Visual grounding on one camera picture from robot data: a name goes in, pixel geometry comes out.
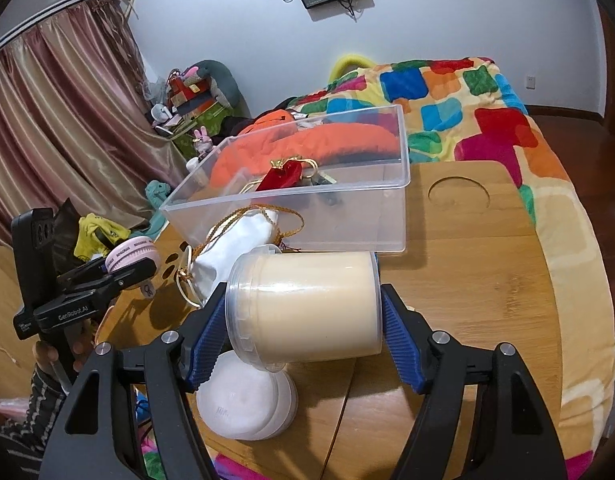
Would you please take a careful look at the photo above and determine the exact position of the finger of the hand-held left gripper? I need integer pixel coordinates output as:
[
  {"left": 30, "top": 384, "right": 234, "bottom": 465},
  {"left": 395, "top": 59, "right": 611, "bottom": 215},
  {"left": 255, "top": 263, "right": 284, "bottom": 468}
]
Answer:
[
  {"left": 56, "top": 258, "right": 109, "bottom": 294},
  {"left": 86, "top": 262, "right": 157, "bottom": 309}
]

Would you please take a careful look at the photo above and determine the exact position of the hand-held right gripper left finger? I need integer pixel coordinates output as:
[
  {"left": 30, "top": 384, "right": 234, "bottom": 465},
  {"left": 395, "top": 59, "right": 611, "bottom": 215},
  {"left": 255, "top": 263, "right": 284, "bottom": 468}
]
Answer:
[{"left": 40, "top": 282, "right": 238, "bottom": 480}]

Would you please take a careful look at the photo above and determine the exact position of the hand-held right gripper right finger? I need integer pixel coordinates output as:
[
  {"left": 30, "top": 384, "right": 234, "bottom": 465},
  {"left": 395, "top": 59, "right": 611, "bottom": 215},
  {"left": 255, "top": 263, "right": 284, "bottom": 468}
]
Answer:
[{"left": 380, "top": 284, "right": 571, "bottom": 480}]

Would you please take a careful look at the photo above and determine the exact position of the pink round container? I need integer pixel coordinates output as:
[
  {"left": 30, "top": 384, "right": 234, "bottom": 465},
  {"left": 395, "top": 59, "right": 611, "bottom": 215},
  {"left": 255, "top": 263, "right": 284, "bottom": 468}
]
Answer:
[{"left": 105, "top": 236, "right": 161, "bottom": 281}]

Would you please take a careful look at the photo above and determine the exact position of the white cable bundle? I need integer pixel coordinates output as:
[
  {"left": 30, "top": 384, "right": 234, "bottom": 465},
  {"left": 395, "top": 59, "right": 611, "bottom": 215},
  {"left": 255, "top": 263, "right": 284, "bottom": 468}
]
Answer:
[{"left": 190, "top": 210, "right": 281, "bottom": 307}]

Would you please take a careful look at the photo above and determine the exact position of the white round container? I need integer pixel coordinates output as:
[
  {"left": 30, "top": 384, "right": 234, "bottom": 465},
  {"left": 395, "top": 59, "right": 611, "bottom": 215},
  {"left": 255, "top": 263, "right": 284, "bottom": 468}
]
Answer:
[{"left": 195, "top": 350, "right": 299, "bottom": 442}]

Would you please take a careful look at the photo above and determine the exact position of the clear jar of cream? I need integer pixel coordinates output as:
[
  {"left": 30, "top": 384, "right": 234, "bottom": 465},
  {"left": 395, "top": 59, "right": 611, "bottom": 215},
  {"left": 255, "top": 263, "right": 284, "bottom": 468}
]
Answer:
[{"left": 225, "top": 245, "right": 388, "bottom": 373}]

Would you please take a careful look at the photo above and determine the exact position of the clear plastic storage box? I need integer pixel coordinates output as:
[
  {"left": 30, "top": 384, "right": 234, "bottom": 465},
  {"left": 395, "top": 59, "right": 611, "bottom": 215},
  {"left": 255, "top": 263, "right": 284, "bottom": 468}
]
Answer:
[{"left": 159, "top": 104, "right": 412, "bottom": 253}]

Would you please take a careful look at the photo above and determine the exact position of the person's left forearm striped sleeve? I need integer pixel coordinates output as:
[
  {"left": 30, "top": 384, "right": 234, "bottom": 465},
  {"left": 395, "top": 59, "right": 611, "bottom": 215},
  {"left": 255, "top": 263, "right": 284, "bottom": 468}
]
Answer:
[{"left": 0, "top": 360, "right": 74, "bottom": 461}]

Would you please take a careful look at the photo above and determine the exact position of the person's left hand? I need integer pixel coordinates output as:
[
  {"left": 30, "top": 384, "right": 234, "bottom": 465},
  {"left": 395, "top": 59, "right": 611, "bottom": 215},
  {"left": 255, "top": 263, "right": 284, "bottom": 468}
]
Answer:
[{"left": 34, "top": 321, "right": 99, "bottom": 378}]

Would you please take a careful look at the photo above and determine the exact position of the yellow cloth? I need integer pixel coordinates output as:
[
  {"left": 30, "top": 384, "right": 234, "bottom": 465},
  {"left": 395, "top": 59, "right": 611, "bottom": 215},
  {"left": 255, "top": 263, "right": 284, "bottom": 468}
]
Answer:
[{"left": 74, "top": 212, "right": 132, "bottom": 261}]

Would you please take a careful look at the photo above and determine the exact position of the teal dinosaur cloth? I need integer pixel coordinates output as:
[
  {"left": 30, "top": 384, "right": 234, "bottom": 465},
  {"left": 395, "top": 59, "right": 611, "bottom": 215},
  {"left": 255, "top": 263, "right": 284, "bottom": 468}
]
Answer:
[{"left": 145, "top": 178, "right": 182, "bottom": 235}]

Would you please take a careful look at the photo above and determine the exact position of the wooden desk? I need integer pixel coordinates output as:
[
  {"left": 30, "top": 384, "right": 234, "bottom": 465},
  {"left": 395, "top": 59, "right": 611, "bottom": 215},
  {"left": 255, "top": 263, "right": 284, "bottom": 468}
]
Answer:
[{"left": 95, "top": 160, "right": 563, "bottom": 480}]

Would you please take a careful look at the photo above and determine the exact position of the white plastic bottle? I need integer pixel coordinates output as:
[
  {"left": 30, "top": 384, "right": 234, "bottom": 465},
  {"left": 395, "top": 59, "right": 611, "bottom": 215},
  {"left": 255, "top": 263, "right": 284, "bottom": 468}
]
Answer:
[{"left": 186, "top": 157, "right": 209, "bottom": 187}]

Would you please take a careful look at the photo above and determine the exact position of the brown satin curtain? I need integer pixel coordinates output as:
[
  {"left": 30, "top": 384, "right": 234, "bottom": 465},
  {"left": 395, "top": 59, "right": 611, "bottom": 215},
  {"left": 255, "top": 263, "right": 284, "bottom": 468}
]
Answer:
[{"left": 0, "top": 0, "right": 189, "bottom": 251}]

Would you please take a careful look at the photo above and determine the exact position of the pink bunny toy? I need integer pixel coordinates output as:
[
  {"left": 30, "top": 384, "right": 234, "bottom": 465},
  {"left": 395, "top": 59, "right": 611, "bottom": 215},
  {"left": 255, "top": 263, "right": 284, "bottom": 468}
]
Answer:
[{"left": 192, "top": 126, "right": 214, "bottom": 154}]

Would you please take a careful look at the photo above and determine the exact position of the red pouch with gold trim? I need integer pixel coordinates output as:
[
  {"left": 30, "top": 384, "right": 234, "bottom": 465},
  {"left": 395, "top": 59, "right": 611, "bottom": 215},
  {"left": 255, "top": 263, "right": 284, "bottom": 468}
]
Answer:
[{"left": 256, "top": 157, "right": 306, "bottom": 192}]

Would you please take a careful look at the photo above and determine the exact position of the green patterned box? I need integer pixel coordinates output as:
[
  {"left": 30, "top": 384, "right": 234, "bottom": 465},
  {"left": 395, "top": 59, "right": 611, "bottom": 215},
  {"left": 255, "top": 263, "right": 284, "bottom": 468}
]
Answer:
[{"left": 172, "top": 102, "right": 234, "bottom": 158}]

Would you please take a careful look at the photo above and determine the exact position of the dark maroon garment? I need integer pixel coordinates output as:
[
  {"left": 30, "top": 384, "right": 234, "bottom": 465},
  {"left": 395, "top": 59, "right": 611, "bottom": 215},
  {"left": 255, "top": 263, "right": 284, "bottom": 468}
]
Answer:
[{"left": 215, "top": 114, "right": 261, "bottom": 137}]

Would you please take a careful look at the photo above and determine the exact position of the stack of colourful boxes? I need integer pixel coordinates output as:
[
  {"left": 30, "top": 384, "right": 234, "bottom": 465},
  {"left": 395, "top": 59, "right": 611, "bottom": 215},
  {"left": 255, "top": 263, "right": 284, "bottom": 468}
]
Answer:
[{"left": 165, "top": 67, "right": 223, "bottom": 117}]

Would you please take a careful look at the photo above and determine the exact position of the orange puffer jacket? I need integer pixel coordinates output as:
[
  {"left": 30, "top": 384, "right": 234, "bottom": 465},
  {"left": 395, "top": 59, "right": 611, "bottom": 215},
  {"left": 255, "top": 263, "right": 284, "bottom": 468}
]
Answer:
[{"left": 210, "top": 107, "right": 403, "bottom": 187}]

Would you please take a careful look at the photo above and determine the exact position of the grey plush toy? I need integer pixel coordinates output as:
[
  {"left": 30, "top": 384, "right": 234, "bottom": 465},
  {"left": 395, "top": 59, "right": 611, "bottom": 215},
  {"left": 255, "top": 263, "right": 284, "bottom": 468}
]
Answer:
[{"left": 188, "top": 59, "right": 242, "bottom": 109}]

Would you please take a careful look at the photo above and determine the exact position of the colourful patchwork blanket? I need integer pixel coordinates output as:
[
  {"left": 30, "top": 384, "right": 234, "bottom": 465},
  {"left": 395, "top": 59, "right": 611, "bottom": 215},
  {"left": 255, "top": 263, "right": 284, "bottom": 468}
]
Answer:
[{"left": 288, "top": 57, "right": 615, "bottom": 441}]

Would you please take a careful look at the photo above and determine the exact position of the yellow curved cushion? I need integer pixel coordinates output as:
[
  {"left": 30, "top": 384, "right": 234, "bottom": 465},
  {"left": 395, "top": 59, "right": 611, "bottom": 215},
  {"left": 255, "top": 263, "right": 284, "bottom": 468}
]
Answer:
[{"left": 329, "top": 52, "right": 375, "bottom": 82}]

